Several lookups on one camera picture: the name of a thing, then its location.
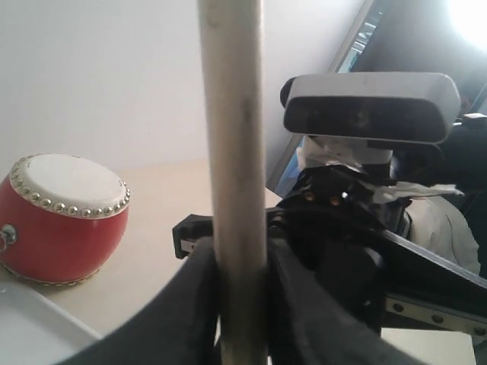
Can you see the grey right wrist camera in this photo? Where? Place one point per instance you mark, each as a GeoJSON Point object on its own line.
{"type": "Point", "coordinates": [417, 107]}

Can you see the white rectangular plastic tray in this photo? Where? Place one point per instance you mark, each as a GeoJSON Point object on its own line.
{"type": "Point", "coordinates": [34, 330]}

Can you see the small red drum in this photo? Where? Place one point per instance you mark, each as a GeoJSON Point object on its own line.
{"type": "Point", "coordinates": [62, 217]}

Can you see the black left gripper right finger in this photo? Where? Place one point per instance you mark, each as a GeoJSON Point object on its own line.
{"type": "Point", "coordinates": [307, 326]}

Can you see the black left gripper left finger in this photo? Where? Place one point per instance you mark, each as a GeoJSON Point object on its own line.
{"type": "Point", "coordinates": [177, 327]}

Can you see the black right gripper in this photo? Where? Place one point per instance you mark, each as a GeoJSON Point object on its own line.
{"type": "Point", "coordinates": [351, 247]}

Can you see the white wooden drumstick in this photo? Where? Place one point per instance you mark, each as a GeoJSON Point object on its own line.
{"type": "Point", "coordinates": [231, 65]}

